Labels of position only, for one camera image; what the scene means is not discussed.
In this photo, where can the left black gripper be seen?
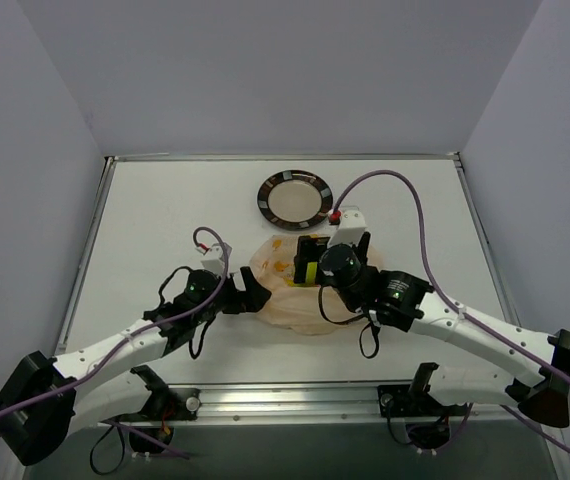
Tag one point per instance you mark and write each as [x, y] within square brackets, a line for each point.
[240, 293]

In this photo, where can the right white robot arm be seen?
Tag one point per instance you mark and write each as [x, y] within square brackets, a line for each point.
[530, 370]

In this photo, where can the aluminium front rail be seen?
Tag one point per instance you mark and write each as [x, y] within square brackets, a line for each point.
[273, 404]

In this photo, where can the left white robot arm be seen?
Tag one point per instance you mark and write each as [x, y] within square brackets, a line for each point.
[45, 399]

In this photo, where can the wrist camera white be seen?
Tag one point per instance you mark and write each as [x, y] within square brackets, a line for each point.
[350, 225]
[213, 258]

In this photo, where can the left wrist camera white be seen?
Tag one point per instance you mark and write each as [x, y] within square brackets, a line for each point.
[213, 258]

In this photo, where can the brown rimmed ceramic plate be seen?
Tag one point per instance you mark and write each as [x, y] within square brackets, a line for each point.
[294, 200]

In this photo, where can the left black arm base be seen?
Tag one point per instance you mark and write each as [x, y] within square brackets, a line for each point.
[164, 405]

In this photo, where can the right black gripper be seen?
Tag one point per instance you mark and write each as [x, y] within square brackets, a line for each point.
[318, 257]

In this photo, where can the translucent orange plastic bag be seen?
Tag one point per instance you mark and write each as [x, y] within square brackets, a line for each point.
[290, 307]

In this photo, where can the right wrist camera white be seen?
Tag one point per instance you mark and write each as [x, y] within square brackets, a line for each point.
[350, 225]

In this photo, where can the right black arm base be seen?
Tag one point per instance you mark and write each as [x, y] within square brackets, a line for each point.
[415, 419]

